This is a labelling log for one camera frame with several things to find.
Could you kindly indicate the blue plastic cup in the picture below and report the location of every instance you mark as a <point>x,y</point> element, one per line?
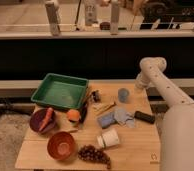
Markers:
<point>123,95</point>

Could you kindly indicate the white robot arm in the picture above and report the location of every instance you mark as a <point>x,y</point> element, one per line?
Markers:
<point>177,139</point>

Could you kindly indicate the green plastic tray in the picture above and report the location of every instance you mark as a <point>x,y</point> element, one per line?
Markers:
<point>61,91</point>

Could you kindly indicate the small dark toy figure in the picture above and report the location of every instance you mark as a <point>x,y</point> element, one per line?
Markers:
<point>96,96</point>

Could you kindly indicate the orange-brown bowl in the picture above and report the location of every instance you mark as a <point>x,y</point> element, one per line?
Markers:
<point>61,146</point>

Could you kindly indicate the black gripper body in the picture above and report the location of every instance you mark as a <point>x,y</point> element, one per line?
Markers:
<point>144,117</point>

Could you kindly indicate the blue sponge block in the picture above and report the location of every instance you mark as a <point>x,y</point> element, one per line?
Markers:
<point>106,120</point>

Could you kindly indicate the grey crumpled cloth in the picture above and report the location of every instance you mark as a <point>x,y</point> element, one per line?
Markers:
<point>123,117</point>

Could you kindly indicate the white post right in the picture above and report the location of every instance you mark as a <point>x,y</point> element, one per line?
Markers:
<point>115,11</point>

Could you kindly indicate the small round dark object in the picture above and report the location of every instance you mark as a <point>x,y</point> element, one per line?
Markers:
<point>105,26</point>

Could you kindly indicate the bunch of dark grapes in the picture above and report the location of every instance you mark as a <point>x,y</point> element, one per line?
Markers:
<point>90,153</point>

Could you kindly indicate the orange fruit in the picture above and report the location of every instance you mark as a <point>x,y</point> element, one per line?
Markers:
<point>73,115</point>

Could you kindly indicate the dark purple bowl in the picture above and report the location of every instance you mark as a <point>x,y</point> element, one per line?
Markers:
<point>36,121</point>

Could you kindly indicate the dark machine in background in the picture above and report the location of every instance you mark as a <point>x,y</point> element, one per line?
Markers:
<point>166,11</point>

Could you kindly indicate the orange carrot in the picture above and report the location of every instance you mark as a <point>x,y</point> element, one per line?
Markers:
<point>46,119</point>

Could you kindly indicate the white paper cup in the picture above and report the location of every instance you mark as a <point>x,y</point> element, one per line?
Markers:
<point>108,139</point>

